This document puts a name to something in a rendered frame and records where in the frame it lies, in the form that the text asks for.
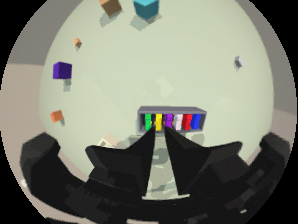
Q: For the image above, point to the tan cube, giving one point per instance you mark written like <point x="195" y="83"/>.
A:
<point x="110" y="6"/>

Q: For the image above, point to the white square tray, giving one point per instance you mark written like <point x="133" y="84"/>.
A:
<point x="110" y="141"/>

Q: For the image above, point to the purple cube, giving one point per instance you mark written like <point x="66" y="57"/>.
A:
<point x="62" y="70"/>

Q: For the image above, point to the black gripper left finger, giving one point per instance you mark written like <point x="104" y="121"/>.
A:
<point x="135" y="160"/>

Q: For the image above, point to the teal cube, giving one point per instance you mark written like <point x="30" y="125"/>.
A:
<point x="146" y="8"/>

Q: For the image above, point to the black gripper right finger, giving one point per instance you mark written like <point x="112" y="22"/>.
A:
<point x="189" y="159"/>

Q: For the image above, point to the orange cube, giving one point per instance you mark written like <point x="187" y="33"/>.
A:
<point x="56" y="116"/>

